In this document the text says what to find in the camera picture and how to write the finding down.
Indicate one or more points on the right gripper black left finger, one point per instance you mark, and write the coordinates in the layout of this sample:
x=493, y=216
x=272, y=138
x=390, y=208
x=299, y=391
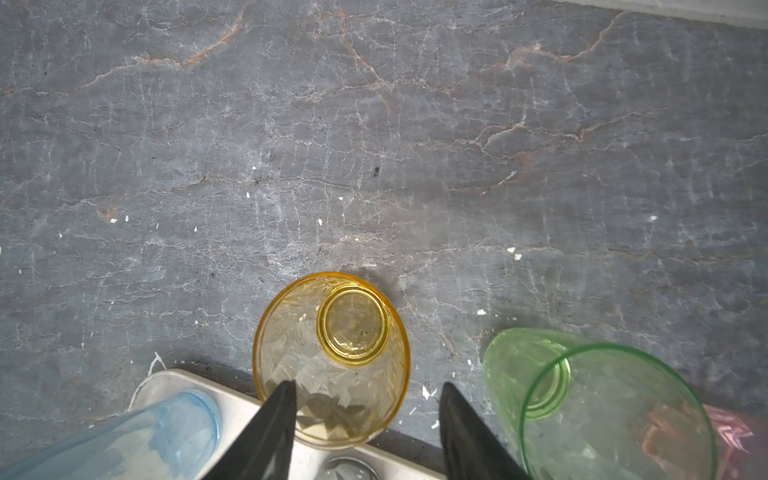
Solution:
x=263, y=449

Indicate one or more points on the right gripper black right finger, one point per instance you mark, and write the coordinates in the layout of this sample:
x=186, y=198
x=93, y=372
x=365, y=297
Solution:
x=470, y=449

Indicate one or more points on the beige tray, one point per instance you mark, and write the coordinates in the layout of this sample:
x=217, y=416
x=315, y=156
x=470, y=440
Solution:
x=237, y=409

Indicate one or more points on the tall blue glass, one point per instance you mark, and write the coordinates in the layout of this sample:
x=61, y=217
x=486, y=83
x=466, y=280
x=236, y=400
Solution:
x=171, y=439

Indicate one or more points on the tall grey glass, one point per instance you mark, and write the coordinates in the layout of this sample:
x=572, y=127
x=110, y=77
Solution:
x=346, y=468

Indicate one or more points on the short amber glass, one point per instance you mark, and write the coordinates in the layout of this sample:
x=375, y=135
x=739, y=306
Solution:
x=344, y=345

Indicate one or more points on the short green glass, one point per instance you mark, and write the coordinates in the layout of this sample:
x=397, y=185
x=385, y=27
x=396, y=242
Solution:
x=573, y=408

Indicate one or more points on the short pink glass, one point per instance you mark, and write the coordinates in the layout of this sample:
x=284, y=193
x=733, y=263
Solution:
x=741, y=443

